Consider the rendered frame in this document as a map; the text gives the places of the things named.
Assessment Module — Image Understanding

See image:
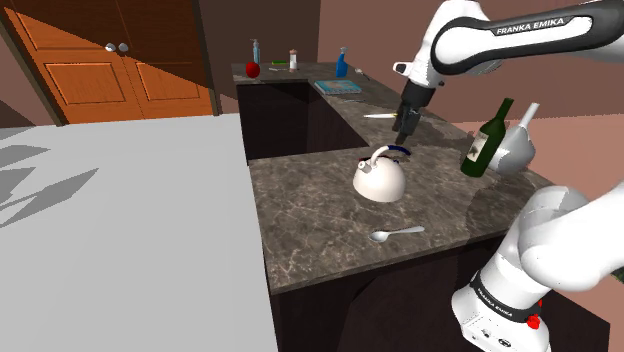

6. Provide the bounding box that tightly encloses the blue spray bottle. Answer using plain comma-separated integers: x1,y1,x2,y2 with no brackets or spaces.
335,46,349,79

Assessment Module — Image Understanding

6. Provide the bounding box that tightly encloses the blue book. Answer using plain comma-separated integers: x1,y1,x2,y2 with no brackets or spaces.
313,79,363,96

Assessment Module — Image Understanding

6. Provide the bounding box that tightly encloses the white long-necked vase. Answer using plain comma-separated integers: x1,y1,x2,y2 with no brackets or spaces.
487,102,541,176

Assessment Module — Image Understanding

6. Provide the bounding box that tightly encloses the orange wooden double door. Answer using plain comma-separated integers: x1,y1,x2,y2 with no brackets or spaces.
0,0,222,126

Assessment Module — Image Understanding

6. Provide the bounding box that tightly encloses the green wine bottle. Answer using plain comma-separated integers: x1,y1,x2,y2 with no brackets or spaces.
460,97,516,178

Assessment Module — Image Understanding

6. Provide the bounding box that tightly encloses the white kettle with blue handle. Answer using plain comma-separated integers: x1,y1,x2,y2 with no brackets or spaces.
352,144,412,204

